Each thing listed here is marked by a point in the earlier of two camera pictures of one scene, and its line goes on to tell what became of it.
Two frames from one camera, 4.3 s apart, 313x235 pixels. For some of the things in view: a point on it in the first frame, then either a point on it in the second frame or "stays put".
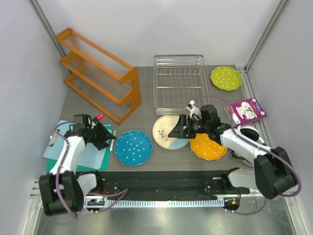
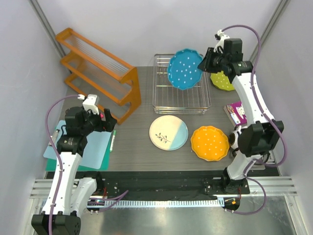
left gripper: [104, 135] to [103, 127]
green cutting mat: [50, 164] stays put
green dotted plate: [226, 78] stays put
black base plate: [165, 185] stays put
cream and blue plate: [161, 129] stays put
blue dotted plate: [133, 148] to [183, 69]
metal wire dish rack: [177, 80] stays put
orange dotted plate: [206, 148] stays put
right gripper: [179, 131] to [206, 64]
